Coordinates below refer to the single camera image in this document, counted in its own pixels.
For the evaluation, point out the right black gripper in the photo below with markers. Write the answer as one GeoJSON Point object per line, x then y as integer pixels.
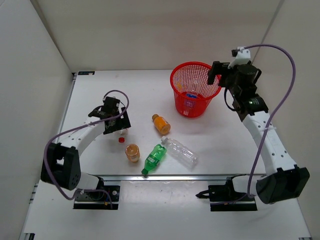
{"type": "Point", "coordinates": [218, 69]}

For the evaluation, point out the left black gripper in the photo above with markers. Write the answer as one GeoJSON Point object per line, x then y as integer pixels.
{"type": "Point", "coordinates": [123, 123]}

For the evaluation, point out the clear red-label cola bottle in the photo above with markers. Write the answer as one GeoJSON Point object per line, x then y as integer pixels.
{"type": "Point", "coordinates": [121, 135]}

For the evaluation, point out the orange juice bottle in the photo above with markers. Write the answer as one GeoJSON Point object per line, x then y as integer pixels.
{"type": "Point", "coordinates": [161, 124]}
{"type": "Point", "coordinates": [132, 153]}

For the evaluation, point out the green plastic bottle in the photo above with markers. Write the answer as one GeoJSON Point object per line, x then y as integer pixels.
{"type": "Point", "coordinates": [153, 159]}

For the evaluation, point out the clear crinkled plastic bottle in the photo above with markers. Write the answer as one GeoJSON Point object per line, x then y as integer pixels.
{"type": "Point", "coordinates": [180, 152]}

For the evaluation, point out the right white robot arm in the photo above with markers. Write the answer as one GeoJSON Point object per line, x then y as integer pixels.
{"type": "Point", "coordinates": [283, 179]}

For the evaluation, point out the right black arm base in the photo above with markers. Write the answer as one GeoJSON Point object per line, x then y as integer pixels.
{"type": "Point", "coordinates": [224, 198]}

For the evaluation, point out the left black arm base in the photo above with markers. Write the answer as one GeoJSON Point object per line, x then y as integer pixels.
{"type": "Point", "coordinates": [107, 198]}

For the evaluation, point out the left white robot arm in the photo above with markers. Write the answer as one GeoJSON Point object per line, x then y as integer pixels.
{"type": "Point", "coordinates": [61, 160]}

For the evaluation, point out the red mesh plastic bin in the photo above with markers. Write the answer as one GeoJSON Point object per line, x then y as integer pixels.
{"type": "Point", "coordinates": [179, 78]}

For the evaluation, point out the clear blue-label bottle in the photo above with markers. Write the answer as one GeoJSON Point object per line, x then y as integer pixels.
{"type": "Point", "coordinates": [193, 88]}

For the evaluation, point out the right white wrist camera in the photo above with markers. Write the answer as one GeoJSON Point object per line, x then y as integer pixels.
{"type": "Point", "coordinates": [241, 56]}

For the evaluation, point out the aluminium table rail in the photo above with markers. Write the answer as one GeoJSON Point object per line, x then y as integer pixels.
{"type": "Point", "coordinates": [168, 177]}

